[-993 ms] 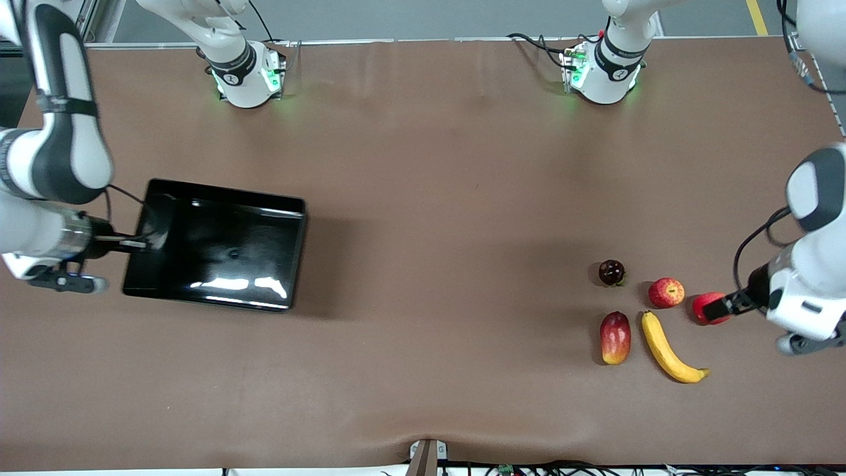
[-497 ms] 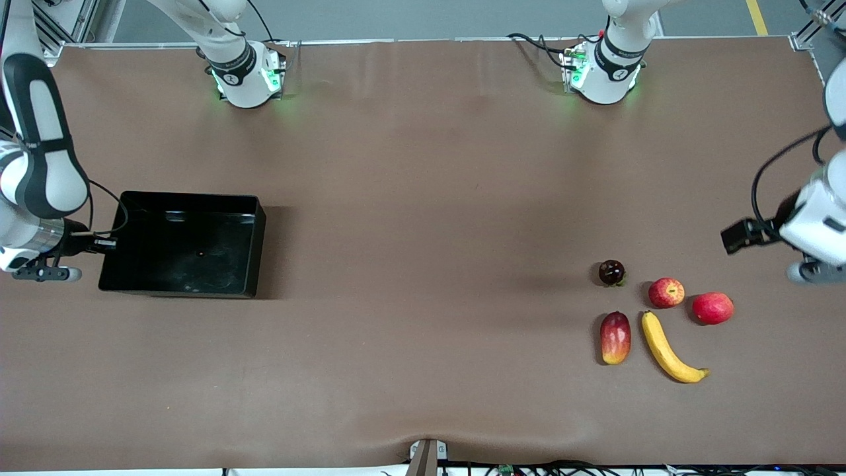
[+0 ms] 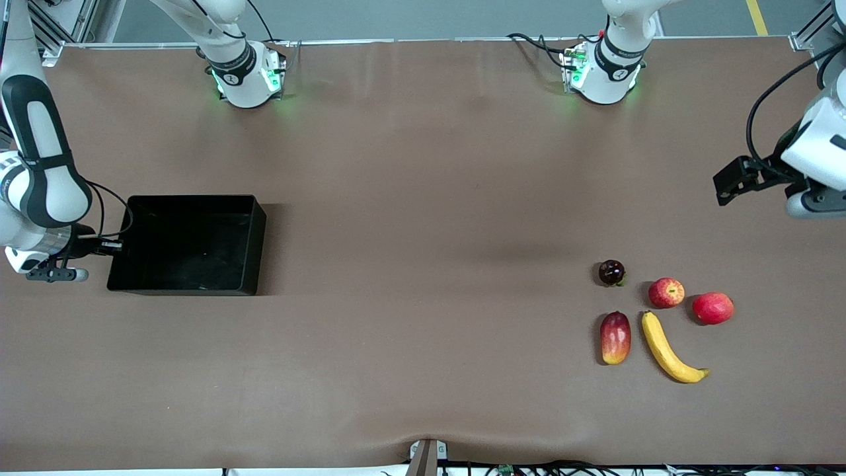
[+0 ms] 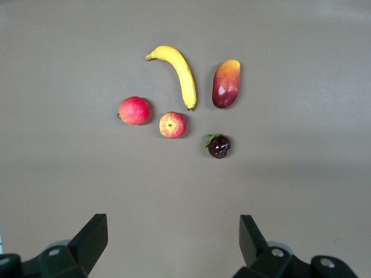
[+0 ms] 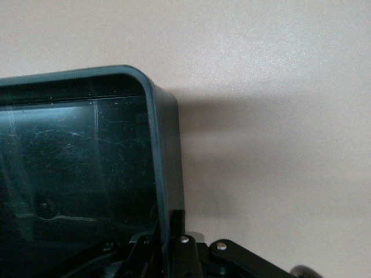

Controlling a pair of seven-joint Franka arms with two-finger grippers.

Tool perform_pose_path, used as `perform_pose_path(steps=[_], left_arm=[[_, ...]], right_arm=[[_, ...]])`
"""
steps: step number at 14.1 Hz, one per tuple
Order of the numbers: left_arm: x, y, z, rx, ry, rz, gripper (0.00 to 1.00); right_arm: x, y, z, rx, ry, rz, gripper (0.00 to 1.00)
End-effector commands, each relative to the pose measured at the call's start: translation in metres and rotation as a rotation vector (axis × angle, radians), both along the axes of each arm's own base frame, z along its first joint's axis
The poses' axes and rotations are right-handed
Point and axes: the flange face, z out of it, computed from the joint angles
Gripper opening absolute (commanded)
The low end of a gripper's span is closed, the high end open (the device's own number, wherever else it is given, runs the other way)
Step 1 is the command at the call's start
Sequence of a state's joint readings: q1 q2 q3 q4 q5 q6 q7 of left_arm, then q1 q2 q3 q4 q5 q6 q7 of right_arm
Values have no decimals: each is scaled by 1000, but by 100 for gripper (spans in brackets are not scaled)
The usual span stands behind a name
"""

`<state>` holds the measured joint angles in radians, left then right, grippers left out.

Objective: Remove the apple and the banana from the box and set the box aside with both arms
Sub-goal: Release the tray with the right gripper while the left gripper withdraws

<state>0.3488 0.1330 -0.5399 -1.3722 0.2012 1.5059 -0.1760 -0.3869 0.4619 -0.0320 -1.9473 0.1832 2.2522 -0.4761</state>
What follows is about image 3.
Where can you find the dark purple mangosteen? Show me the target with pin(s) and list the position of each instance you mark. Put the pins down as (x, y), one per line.
(611, 272)

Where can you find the aluminium frame profile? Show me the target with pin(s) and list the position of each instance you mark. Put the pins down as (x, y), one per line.
(800, 41)
(51, 51)

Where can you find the brown table mat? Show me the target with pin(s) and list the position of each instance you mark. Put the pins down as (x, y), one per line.
(396, 363)

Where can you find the black plastic box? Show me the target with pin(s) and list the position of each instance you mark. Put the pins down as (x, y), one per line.
(192, 258)

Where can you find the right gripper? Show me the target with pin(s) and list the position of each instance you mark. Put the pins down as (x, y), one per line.
(83, 246)

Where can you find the small red yellow apple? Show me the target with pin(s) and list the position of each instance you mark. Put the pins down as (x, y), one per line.
(666, 293)

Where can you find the red peach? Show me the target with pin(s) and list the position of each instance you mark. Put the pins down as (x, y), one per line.
(712, 308)

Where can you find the red yellow mango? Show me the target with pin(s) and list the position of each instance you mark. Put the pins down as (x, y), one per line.
(615, 337)

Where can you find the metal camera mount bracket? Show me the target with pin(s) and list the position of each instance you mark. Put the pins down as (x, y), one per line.
(426, 459)

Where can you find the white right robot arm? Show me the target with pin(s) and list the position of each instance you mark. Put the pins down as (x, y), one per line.
(244, 82)

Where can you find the yellow banana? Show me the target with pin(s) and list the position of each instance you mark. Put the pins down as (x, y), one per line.
(661, 347)

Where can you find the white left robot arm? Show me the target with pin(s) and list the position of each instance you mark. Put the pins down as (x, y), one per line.
(605, 76)

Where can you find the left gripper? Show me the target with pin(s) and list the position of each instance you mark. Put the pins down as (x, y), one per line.
(769, 168)

